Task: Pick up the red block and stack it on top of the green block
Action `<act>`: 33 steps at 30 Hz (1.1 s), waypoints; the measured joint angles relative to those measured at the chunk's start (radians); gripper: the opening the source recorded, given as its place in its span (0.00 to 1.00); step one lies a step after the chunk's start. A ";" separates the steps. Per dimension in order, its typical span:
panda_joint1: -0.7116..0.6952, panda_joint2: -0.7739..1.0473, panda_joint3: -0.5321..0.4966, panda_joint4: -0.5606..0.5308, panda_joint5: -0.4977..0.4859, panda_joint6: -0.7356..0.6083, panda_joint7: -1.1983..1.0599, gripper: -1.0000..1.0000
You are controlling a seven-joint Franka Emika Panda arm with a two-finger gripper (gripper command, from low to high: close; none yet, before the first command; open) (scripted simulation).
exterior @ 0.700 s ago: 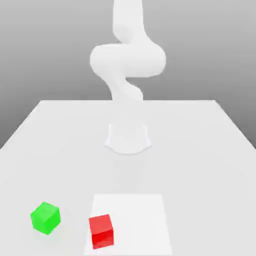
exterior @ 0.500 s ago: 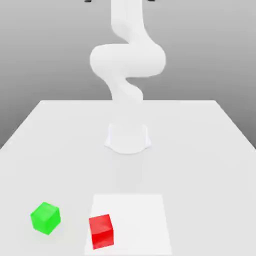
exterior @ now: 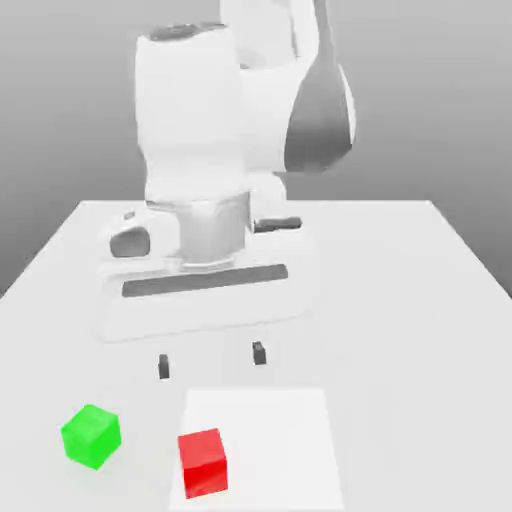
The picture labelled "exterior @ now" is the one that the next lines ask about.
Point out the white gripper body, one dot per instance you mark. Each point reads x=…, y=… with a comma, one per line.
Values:
x=200, y=308

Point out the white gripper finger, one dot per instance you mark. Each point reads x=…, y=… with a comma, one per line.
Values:
x=164, y=366
x=259, y=352

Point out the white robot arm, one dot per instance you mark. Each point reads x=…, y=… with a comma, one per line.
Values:
x=188, y=120

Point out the small green cube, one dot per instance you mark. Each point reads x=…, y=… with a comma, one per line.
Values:
x=91, y=436

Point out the small red cube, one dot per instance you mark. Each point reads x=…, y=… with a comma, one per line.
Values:
x=203, y=464

